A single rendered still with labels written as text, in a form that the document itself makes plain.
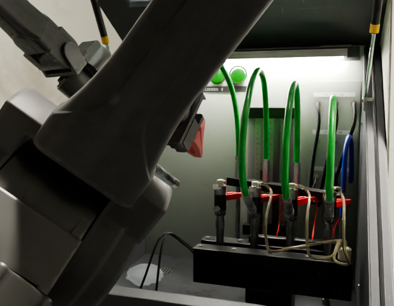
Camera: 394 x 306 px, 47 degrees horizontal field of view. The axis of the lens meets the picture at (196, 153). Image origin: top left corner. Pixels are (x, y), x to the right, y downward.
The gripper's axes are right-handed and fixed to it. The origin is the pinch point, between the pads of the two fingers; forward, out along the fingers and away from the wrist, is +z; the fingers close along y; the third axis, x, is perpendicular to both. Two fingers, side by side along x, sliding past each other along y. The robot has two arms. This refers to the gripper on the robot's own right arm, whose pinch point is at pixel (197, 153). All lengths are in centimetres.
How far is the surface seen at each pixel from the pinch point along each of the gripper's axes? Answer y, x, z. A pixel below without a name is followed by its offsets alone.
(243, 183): 4.5, -1.9, 15.1
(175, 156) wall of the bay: 27, 37, 41
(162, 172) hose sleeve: 5.5, 18.0, 15.8
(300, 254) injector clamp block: 2.3, -8.6, 37.9
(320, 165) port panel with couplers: 33, -4, 49
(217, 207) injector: 5.1, 9.0, 27.4
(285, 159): 8.9, -9.7, 12.6
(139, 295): -20.2, 12.2, 18.6
